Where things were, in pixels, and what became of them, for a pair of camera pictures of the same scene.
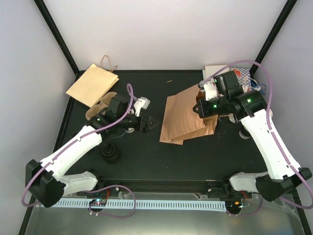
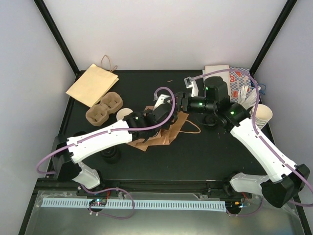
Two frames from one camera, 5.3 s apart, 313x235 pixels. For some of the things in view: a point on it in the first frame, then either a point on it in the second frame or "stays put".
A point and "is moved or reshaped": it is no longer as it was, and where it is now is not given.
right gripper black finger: (197, 107) → (182, 98)
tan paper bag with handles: (95, 83) stays put
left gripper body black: (141, 128) → (157, 130)
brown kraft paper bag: (181, 122) is moved or reshaped
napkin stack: (210, 70) stays put
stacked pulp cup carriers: (94, 110) stays put
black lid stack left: (110, 153) stays put
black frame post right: (287, 9) stays put
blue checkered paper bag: (243, 76) stays put
